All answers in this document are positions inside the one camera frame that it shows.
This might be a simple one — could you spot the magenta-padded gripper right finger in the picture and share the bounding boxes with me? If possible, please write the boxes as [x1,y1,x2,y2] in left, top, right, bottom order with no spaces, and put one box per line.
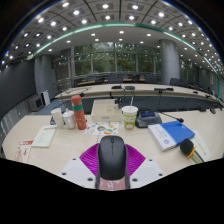
[124,143,166,190]

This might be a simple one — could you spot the dark chairs at far desk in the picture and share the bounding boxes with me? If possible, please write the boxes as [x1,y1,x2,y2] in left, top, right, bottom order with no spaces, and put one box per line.
[78,73,214,96]

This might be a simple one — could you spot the dark conference microphone unit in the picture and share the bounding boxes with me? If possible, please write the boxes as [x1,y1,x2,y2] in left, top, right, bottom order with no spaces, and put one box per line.
[134,107,185,129]

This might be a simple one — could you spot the green-white cup with straw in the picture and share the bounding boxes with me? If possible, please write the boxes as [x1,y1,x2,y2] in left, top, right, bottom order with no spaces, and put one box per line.
[121,96,139,131]

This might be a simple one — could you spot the white cardboard box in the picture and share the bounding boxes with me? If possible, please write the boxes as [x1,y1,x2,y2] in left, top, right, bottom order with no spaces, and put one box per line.
[90,99,123,123]

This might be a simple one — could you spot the long curved far desk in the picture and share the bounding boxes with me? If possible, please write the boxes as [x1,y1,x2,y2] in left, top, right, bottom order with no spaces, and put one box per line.
[54,83,224,111]

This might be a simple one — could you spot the white appliance cabinet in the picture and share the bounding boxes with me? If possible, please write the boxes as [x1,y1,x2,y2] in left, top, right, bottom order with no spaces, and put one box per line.
[27,94,44,112]

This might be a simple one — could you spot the ceiling lights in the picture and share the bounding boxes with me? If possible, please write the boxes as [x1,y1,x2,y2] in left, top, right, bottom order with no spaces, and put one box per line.
[3,0,224,73]

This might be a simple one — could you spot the black computer mouse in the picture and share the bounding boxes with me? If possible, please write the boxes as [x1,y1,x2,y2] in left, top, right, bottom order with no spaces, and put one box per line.
[96,135,129,181]

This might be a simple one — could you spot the colourful sticker sheet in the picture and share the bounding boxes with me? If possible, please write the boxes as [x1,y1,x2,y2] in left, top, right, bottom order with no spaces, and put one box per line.
[84,121,120,137]

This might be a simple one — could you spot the handheld microphone with orange collar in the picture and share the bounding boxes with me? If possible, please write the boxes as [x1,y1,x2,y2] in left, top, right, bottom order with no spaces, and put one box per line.
[179,138,205,164]

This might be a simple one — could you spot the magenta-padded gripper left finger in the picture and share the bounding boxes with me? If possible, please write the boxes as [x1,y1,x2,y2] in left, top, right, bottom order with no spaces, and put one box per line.
[59,143,101,190]

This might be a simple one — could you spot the white lidded mug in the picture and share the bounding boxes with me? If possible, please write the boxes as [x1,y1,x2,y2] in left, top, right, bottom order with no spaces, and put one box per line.
[62,108,77,130]

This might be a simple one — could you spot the red drink bottle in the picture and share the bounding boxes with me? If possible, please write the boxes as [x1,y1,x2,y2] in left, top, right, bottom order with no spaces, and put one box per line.
[70,94,88,131]

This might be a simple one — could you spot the white paper cup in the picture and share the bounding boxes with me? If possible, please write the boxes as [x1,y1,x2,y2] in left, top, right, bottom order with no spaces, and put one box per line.
[50,107,66,130]

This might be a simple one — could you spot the blue and white book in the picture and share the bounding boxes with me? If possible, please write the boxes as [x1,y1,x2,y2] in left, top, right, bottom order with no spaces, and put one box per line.
[147,120,196,153]

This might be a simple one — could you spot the white board panel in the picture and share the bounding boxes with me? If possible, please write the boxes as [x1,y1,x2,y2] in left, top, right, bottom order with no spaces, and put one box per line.
[40,89,51,107]

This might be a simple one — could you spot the pink mouse pad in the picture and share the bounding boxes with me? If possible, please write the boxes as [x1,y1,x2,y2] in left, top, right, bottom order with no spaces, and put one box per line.
[98,178,128,192]

